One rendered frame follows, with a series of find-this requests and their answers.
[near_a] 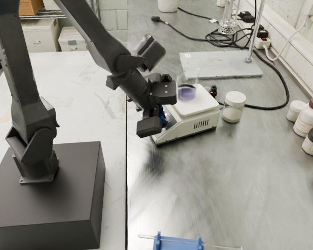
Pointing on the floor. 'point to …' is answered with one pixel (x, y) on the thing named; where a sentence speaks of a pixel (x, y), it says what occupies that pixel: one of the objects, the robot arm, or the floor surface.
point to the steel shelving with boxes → (48, 28)
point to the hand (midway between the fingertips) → (159, 114)
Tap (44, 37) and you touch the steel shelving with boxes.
